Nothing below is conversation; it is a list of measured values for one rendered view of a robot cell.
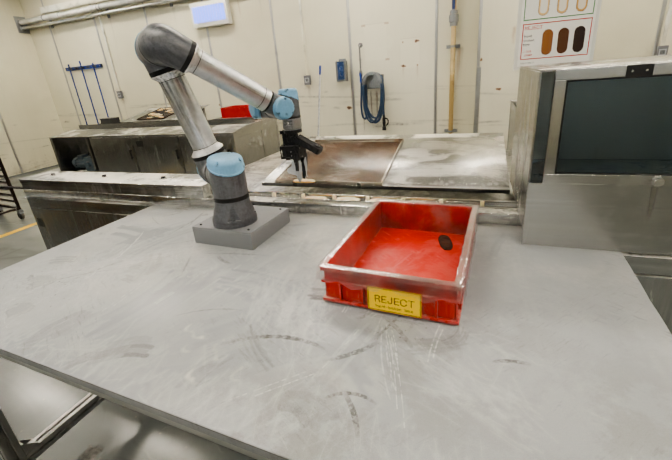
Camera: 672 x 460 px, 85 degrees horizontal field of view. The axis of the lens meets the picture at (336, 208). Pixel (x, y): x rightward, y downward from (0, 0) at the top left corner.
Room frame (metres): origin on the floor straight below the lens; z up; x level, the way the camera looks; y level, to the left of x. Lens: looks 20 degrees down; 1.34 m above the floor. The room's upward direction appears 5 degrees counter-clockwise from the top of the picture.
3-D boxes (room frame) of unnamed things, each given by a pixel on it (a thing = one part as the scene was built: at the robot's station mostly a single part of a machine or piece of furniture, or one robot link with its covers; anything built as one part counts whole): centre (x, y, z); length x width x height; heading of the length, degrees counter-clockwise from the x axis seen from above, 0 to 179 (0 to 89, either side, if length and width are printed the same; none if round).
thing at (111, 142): (5.14, 2.21, 0.51); 3.00 x 1.26 x 1.03; 68
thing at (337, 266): (0.90, -0.19, 0.87); 0.49 x 0.34 x 0.10; 155
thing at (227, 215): (1.19, 0.35, 0.93); 0.15 x 0.15 x 0.10
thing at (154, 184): (1.86, 1.12, 0.89); 1.25 x 0.18 x 0.09; 68
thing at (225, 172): (1.20, 0.35, 1.05); 0.13 x 0.12 x 0.14; 31
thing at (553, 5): (1.79, -1.05, 1.50); 0.33 x 0.01 x 0.45; 74
